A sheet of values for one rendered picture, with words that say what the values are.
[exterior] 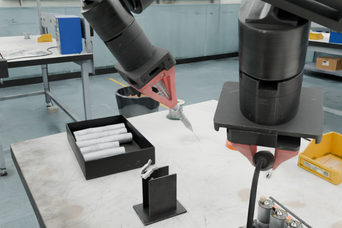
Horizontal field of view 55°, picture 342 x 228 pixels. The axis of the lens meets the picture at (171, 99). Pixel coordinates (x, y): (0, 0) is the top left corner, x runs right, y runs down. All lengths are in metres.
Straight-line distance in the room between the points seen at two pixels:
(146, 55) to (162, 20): 4.94
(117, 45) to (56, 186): 0.37
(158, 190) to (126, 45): 0.26
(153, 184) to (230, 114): 0.27
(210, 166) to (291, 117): 0.46
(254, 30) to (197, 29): 5.58
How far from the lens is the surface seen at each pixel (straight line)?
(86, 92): 2.38
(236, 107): 0.34
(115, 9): 0.45
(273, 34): 0.26
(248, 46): 0.27
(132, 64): 0.47
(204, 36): 5.95
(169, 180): 0.58
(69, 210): 0.65
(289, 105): 0.31
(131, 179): 0.72
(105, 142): 0.84
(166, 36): 5.48
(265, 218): 0.55
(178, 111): 0.55
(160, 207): 0.60
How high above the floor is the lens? 1.12
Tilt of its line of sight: 18 degrees down
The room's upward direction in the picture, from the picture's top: straight up
